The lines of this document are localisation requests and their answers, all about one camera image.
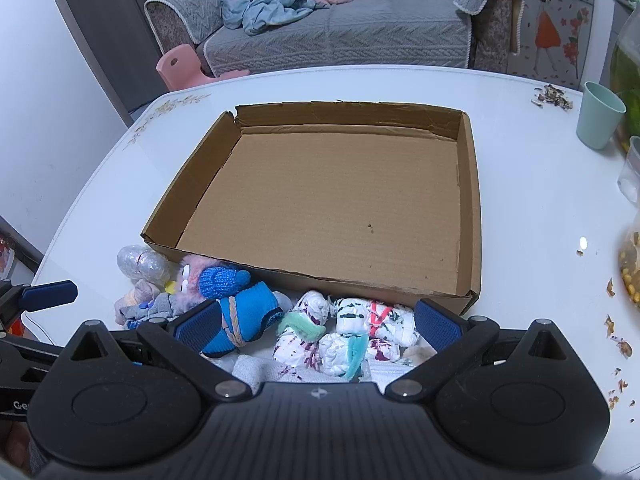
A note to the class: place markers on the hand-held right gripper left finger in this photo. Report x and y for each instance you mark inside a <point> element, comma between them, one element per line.
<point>197,325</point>

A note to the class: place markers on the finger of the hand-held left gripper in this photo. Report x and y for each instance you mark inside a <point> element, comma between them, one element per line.
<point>50,292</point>
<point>20,355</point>

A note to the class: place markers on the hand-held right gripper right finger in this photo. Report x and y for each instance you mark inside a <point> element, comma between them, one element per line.
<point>437,327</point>

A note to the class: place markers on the grey sock bundle blue tie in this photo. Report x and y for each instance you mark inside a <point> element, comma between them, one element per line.
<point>160,307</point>

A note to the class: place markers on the pink plush toy blue hat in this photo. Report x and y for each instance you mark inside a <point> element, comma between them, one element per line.
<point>220,280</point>

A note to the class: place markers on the pink sock bundle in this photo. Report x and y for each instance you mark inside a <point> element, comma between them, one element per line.
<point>135,300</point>

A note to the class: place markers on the grey knit cloth bundle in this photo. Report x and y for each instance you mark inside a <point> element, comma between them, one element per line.
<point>250,370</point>

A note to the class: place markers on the clear plastic bundle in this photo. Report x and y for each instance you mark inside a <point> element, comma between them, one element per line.
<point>140,265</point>

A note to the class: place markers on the white bundle red rubber band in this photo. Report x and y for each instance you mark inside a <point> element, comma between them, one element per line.
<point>355,317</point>

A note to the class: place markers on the white bundle green fuzzy band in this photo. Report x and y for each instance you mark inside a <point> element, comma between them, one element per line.
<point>300,326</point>

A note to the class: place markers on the shallow cardboard box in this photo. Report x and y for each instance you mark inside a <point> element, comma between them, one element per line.
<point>325,195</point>

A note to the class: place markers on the red packet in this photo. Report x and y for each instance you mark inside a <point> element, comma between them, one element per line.
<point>5,255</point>

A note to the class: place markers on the scattered seed shell bits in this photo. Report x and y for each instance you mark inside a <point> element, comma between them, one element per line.
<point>622,346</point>

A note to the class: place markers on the bowl of yellow kernels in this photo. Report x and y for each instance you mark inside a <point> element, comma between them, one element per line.
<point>632,270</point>

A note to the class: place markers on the clear glass cup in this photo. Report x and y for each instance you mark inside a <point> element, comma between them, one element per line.
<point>631,170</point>

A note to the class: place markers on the pile of seed shells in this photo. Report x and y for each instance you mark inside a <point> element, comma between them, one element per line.
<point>552,97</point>

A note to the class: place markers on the pink plastic stool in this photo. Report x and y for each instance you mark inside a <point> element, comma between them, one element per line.
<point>180,65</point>

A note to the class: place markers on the green cup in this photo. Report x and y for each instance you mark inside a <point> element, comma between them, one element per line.
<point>597,120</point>

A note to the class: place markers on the grey door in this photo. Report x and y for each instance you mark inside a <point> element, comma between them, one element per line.
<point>110,25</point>

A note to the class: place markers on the grey sofa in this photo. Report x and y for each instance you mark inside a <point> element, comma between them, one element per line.
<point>375,30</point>

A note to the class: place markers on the glass jar with green plants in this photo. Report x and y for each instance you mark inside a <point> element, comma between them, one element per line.
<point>627,60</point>

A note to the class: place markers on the wall poster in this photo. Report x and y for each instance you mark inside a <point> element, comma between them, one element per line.
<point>547,30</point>

